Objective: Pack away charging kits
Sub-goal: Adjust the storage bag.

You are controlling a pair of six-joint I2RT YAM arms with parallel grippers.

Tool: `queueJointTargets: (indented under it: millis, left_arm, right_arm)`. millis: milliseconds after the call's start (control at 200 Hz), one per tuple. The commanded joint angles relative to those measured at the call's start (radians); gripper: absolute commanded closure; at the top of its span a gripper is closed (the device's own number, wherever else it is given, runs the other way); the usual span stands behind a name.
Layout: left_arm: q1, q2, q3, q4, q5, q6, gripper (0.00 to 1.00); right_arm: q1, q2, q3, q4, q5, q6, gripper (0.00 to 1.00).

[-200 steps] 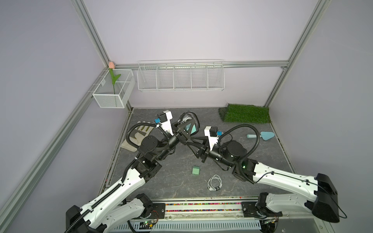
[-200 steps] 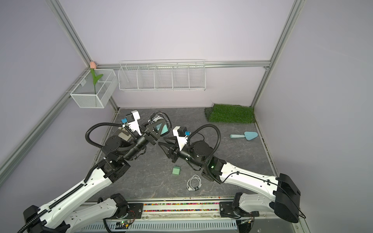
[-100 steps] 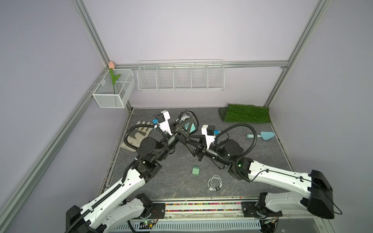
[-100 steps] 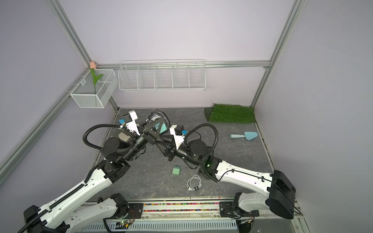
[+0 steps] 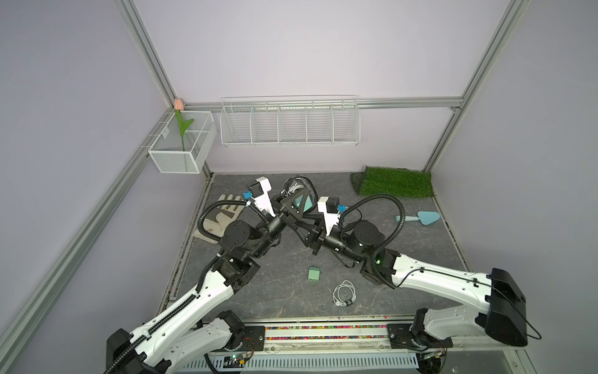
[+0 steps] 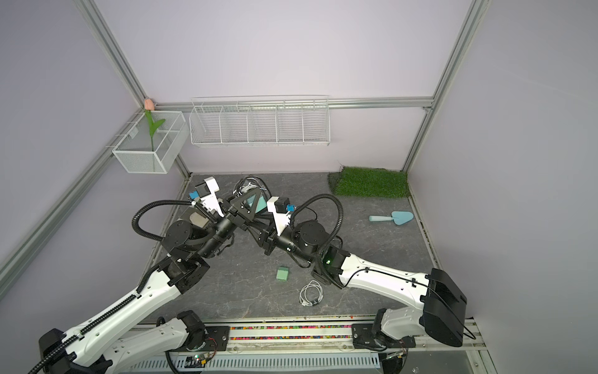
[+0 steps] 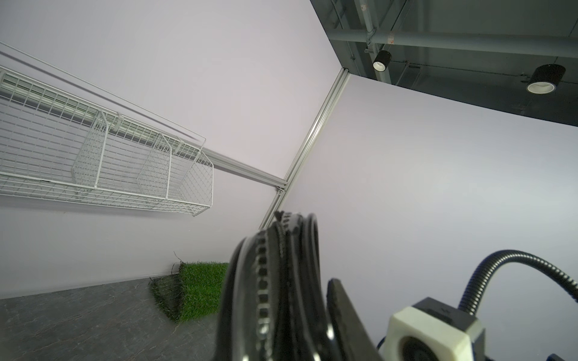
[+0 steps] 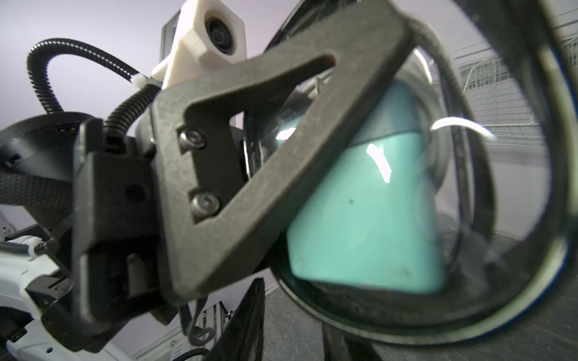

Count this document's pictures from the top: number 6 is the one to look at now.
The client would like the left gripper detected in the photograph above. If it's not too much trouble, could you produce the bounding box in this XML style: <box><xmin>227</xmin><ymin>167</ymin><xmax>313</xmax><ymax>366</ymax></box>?
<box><xmin>197</xmin><ymin>185</ymin><xmax>261</xmax><ymax>260</ymax></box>

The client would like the white cable bottom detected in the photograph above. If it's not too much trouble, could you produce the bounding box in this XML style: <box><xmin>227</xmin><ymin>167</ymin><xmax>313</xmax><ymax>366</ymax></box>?
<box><xmin>298</xmin><ymin>279</ymin><xmax>324</xmax><ymax>308</ymax></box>

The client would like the teal charger cube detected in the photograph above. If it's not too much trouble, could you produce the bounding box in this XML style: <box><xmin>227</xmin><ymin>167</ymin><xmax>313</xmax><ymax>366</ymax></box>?
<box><xmin>245</xmin><ymin>194</ymin><xmax>267</xmax><ymax>213</ymax></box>

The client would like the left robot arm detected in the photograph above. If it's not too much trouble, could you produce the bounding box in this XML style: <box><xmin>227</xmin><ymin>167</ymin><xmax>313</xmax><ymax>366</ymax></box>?
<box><xmin>31</xmin><ymin>182</ymin><xmax>271</xmax><ymax>373</ymax></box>

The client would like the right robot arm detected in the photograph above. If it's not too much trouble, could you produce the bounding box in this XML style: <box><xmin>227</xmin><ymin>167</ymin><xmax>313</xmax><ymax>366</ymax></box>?
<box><xmin>242</xmin><ymin>194</ymin><xmax>474</xmax><ymax>348</ymax></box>

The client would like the green charger cube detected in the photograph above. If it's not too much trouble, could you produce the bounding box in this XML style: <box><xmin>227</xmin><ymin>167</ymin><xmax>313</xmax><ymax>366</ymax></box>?
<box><xmin>276</xmin><ymin>266</ymin><xmax>290</xmax><ymax>281</ymax></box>

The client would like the beige work glove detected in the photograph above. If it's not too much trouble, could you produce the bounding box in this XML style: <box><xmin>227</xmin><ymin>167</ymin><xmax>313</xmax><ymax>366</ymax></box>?
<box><xmin>178</xmin><ymin>207</ymin><xmax>210</xmax><ymax>228</ymax></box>

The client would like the green artificial grass mat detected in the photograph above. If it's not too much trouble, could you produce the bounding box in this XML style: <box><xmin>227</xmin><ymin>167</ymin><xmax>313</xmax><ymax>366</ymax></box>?
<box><xmin>327</xmin><ymin>167</ymin><xmax>411</xmax><ymax>199</ymax></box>

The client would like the white mesh box basket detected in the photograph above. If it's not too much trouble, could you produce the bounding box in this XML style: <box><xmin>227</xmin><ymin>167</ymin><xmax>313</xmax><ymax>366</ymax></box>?
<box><xmin>112</xmin><ymin>111</ymin><xmax>190</xmax><ymax>175</ymax></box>

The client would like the teal garden trowel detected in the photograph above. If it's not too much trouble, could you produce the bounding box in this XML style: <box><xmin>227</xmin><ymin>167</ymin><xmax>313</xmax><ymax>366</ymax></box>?
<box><xmin>368</xmin><ymin>211</ymin><xmax>414</xmax><ymax>226</ymax></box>

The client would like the artificial pink tulip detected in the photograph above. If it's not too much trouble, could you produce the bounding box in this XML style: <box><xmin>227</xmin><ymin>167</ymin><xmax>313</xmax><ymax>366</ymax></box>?
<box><xmin>144</xmin><ymin>98</ymin><xmax>165</xmax><ymax>151</ymax></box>

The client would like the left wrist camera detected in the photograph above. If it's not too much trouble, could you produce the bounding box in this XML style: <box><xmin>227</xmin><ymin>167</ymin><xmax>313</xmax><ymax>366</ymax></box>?
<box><xmin>189</xmin><ymin>177</ymin><xmax>224</xmax><ymax>218</ymax></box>

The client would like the white wire shelf basket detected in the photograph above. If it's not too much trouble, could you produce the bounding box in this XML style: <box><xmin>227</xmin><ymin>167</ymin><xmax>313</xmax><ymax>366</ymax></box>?
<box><xmin>189</xmin><ymin>95</ymin><xmax>331</xmax><ymax>146</ymax></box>

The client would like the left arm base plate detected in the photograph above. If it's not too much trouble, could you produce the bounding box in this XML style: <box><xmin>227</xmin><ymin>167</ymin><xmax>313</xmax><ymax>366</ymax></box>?
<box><xmin>171</xmin><ymin>325</ymin><xmax>230</xmax><ymax>352</ymax></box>

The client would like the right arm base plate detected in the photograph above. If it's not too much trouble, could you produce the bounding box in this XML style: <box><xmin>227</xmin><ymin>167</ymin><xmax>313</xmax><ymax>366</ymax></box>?
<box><xmin>351</xmin><ymin>323</ymin><xmax>416</xmax><ymax>352</ymax></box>

